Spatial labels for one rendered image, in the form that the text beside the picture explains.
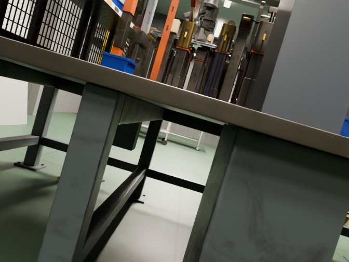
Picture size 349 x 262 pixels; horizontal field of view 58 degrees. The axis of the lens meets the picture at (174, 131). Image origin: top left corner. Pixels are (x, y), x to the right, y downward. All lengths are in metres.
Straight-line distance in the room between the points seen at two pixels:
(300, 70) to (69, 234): 0.66
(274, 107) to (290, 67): 0.10
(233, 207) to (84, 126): 0.39
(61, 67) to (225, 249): 0.55
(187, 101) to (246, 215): 0.31
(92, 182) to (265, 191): 0.40
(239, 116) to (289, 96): 0.20
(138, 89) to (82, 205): 0.29
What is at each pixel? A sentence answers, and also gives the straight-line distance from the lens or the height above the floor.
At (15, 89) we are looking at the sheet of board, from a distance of 4.04.
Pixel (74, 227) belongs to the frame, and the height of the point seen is 0.34.
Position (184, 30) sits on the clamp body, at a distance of 1.45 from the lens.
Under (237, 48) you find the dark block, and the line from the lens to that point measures 1.37.
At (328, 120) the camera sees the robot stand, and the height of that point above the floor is 0.74.
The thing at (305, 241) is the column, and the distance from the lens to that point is 0.83.
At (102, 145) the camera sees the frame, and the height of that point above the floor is 0.54.
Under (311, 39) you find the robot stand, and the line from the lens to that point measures 0.86.
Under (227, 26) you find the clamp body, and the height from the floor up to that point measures 1.06.
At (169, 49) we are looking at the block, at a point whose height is 0.93.
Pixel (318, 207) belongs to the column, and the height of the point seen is 0.53.
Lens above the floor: 0.65
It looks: 3 degrees down
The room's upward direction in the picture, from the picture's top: 16 degrees clockwise
